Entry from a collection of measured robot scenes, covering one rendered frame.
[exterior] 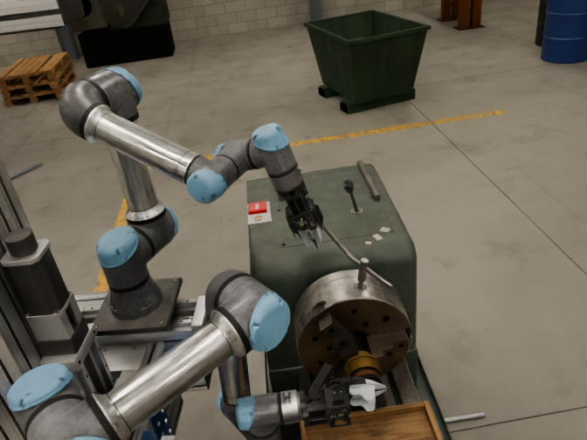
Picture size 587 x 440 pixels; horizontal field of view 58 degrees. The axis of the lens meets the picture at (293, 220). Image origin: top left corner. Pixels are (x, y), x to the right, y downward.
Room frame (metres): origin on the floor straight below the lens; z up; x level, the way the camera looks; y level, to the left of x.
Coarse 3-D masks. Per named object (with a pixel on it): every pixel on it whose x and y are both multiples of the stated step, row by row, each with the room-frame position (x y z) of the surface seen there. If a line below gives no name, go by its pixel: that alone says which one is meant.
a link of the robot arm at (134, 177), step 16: (96, 80) 1.30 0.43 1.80; (112, 80) 1.32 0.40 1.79; (128, 80) 1.36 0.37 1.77; (112, 96) 1.29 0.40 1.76; (128, 96) 1.34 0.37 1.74; (128, 112) 1.33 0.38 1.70; (128, 160) 1.32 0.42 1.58; (128, 176) 1.32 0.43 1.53; (144, 176) 1.33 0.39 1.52; (128, 192) 1.32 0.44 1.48; (144, 192) 1.32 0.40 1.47; (128, 208) 1.33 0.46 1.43; (144, 208) 1.32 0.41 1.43; (160, 208) 1.34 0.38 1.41; (128, 224) 1.32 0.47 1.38; (144, 224) 1.30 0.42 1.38; (160, 224) 1.32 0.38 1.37; (176, 224) 1.38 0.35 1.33; (160, 240) 1.30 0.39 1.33
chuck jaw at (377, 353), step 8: (408, 328) 1.04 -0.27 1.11; (368, 336) 1.04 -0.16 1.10; (376, 336) 1.03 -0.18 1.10; (384, 336) 1.03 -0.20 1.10; (392, 336) 1.02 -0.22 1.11; (400, 336) 1.02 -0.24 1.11; (408, 336) 1.04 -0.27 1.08; (368, 344) 1.01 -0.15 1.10; (376, 344) 1.00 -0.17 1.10; (384, 344) 1.00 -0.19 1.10; (392, 344) 1.00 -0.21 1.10; (400, 344) 1.00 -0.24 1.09; (408, 344) 1.00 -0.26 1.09; (376, 352) 0.98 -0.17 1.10; (384, 352) 0.98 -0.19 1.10; (392, 352) 0.98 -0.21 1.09; (384, 360) 0.98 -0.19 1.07
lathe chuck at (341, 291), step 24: (336, 288) 1.09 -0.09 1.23; (384, 288) 1.10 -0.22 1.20; (312, 312) 1.06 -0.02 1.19; (336, 312) 1.04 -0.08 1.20; (360, 312) 1.04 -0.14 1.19; (384, 312) 1.04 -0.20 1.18; (312, 336) 1.04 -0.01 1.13; (360, 336) 1.10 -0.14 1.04; (312, 360) 1.04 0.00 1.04; (336, 360) 1.04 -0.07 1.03
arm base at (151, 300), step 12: (132, 288) 1.18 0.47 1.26; (144, 288) 1.20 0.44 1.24; (156, 288) 1.24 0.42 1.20; (120, 300) 1.18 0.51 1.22; (132, 300) 1.17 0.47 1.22; (144, 300) 1.19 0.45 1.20; (156, 300) 1.21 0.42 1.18; (120, 312) 1.17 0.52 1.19; (132, 312) 1.16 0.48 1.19; (144, 312) 1.17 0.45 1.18
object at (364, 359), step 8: (360, 352) 0.98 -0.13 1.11; (352, 360) 0.95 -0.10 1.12; (360, 360) 0.94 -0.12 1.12; (368, 360) 0.94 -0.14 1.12; (376, 360) 0.95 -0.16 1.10; (344, 368) 0.95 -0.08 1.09; (352, 368) 0.93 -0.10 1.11; (360, 368) 0.92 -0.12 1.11; (368, 368) 0.92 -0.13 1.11; (376, 368) 0.92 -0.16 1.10; (360, 376) 0.90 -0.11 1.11; (368, 376) 0.89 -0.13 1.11; (376, 376) 0.90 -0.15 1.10
